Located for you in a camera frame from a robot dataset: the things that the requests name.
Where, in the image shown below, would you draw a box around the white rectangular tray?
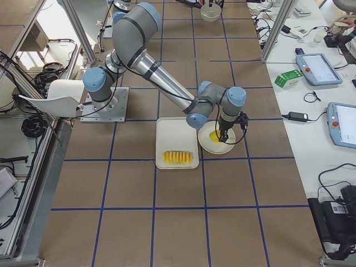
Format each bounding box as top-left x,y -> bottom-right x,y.
156,117 -> 199,169

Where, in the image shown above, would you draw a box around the sliced yellow fruit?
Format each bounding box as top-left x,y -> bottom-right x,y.
162,151 -> 192,165

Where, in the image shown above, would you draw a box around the yellow lemon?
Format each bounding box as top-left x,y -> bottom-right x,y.
209,131 -> 220,143

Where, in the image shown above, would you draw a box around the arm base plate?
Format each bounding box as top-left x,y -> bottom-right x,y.
80,87 -> 130,123

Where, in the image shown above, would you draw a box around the white ceramic bowl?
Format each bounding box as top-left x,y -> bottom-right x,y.
200,3 -> 221,22

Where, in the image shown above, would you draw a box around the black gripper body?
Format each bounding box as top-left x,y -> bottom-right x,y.
217,118 -> 236,134

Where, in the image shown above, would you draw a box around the white paper cup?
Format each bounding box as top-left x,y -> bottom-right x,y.
313,30 -> 326,43

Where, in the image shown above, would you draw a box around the near blue teach pendant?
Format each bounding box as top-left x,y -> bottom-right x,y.
327,102 -> 355,149

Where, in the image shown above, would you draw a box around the white plastic chair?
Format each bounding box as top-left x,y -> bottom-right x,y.
19,80 -> 85,118

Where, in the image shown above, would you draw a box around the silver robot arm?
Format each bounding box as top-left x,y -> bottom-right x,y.
108,0 -> 206,25
83,2 -> 248,143

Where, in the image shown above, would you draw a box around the blue teach pendant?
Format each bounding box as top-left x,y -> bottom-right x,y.
327,102 -> 355,149
295,53 -> 343,86

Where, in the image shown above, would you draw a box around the aluminium frame post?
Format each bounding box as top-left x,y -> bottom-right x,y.
261,0 -> 295,63

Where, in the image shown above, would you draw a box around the black power adapter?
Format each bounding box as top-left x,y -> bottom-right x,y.
287,111 -> 309,122

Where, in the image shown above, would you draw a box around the green white carton box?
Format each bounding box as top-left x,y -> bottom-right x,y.
274,70 -> 303,88

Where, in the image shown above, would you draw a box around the far blue teach pendant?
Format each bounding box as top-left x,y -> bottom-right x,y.
295,53 -> 343,86

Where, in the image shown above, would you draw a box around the cream round plate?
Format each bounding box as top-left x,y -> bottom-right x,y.
198,121 -> 236,155

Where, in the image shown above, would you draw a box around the black laptop device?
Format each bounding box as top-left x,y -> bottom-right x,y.
308,185 -> 355,260

